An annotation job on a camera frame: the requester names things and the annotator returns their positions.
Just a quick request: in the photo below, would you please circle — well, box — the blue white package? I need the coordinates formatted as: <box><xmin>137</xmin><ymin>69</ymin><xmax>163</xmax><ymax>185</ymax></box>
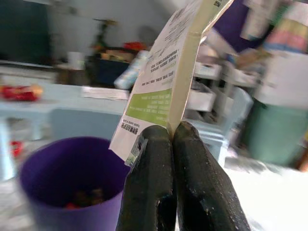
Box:
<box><xmin>114</xmin><ymin>50</ymin><xmax>150</xmax><ymax>89</ymax></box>

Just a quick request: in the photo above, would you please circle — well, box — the teal plastic container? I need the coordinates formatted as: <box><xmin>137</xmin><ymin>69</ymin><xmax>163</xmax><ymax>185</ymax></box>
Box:
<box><xmin>247</xmin><ymin>98</ymin><xmax>308</xmax><ymax>167</ymax></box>

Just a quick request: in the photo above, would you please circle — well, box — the purple rubbish bin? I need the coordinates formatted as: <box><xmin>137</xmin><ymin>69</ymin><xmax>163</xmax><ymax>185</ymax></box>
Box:
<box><xmin>18</xmin><ymin>136</ymin><xmax>132</xmax><ymax>231</ymax></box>

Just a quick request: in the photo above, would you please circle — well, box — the red snack packet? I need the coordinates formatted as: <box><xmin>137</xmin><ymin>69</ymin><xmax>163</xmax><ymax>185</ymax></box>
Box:
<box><xmin>0</xmin><ymin>83</ymin><xmax>44</xmax><ymax>102</ymax></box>

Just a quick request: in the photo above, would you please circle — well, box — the light blue plastic table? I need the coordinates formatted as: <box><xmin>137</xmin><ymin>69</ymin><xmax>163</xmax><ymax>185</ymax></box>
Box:
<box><xmin>0</xmin><ymin>60</ymin><xmax>132</xmax><ymax>141</ymax></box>

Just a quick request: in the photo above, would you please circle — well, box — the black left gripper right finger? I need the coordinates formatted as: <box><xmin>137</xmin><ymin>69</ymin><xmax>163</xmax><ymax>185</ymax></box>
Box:
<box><xmin>172</xmin><ymin>121</ymin><xmax>252</xmax><ymax>231</ymax></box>

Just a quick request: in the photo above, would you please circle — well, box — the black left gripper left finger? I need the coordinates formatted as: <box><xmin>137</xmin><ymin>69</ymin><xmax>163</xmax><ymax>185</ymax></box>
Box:
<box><xmin>116</xmin><ymin>125</ymin><xmax>178</xmax><ymax>231</ymax></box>

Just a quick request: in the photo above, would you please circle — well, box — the white cup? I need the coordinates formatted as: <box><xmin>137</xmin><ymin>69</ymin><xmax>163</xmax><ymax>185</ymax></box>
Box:
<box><xmin>67</xmin><ymin>51</ymin><xmax>85</xmax><ymax>71</ymax></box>

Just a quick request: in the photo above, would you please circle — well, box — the purple cloth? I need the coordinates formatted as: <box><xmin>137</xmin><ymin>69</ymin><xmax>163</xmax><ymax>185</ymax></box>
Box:
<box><xmin>212</xmin><ymin>0</ymin><xmax>267</xmax><ymax>53</ymax></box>

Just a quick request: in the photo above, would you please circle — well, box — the beige green printed carton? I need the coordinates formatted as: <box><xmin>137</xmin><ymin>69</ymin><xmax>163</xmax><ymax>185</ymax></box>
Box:
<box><xmin>108</xmin><ymin>0</ymin><xmax>235</xmax><ymax>169</ymax></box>

